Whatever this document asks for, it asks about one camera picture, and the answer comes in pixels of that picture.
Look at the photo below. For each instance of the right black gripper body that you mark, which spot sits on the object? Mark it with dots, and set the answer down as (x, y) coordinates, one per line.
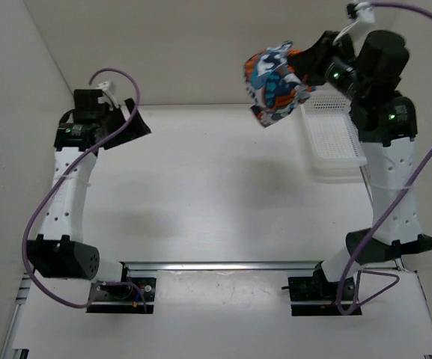
(337, 72)

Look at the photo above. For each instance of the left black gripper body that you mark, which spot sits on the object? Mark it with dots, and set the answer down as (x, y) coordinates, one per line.
(111, 120)

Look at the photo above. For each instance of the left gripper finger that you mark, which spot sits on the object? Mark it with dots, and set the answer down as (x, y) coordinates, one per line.
(129, 107)
(136, 129)

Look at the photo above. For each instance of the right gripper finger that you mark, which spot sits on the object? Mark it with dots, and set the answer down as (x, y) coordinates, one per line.
(309, 55)
(304, 68)

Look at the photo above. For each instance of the colourful patterned shorts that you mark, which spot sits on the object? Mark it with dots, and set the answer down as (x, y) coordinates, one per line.
(273, 85)

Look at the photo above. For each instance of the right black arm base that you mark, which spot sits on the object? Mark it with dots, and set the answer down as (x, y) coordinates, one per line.
(314, 296)

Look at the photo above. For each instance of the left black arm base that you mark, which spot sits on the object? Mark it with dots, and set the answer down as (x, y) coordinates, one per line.
(136, 299)

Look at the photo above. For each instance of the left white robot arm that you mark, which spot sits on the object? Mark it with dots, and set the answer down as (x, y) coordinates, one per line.
(58, 250)

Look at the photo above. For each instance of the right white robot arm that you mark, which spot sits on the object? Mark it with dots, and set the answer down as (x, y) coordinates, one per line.
(386, 125)

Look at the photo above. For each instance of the white perforated plastic basket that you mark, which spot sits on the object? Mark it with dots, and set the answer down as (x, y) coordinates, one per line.
(333, 145)

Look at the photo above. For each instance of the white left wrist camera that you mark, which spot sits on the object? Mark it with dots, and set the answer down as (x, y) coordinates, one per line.
(108, 88)

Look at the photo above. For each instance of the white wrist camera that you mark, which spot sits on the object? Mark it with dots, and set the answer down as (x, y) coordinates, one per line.
(362, 19)
(108, 88)

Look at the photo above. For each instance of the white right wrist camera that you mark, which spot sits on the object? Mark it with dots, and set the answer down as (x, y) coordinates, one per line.
(362, 19)

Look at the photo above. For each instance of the aluminium right rail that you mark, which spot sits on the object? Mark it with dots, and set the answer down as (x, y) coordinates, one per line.
(366, 180)

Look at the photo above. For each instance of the aluminium rail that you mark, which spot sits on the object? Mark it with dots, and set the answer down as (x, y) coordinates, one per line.
(222, 266)
(23, 291)
(366, 180)

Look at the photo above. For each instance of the aluminium front rail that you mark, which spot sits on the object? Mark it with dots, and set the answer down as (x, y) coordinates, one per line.
(222, 266)

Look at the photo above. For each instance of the aluminium left rail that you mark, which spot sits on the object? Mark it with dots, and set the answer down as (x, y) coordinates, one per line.
(23, 291)

